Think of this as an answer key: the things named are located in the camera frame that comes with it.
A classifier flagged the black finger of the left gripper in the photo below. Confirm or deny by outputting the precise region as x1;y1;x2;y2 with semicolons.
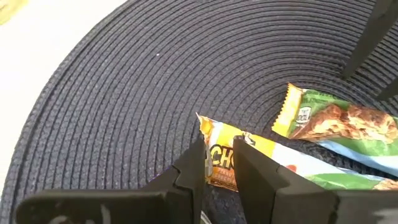
375;76;398;101
341;0;398;80

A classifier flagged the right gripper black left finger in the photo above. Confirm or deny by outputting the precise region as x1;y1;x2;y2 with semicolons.
14;136;207;224

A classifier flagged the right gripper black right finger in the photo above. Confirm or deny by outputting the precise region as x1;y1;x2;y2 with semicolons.
232;136;398;224

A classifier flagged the orange Chewy granola bar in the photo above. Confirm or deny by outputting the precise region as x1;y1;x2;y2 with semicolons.
271;82;398;177
195;112;398;191

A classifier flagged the round dark blue woven mat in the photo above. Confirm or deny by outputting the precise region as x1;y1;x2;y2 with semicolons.
0;0;398;224

